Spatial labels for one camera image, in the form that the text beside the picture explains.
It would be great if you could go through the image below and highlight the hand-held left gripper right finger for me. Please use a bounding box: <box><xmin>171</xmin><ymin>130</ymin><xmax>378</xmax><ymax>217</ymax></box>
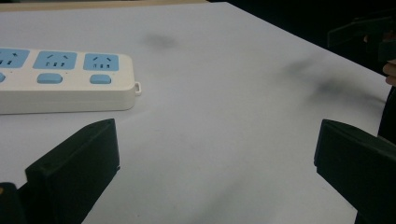
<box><xmin>313</xmin><ymin>119</ymin><xmax>396</xmax><ymax>220</ymax></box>

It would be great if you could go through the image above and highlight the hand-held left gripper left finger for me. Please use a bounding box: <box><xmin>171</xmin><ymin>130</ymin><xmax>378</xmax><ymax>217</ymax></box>
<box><xmin>24</xmin><ymin>118</ymin><xmax>120</xmax><ymax>224</ymax></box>

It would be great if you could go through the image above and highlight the white and blue power strip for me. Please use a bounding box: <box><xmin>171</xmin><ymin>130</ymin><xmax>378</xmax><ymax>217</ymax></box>
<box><xmin>0</xmin><ymin>47</ymin><xmax>143</xmax><ymax>116</ymax></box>

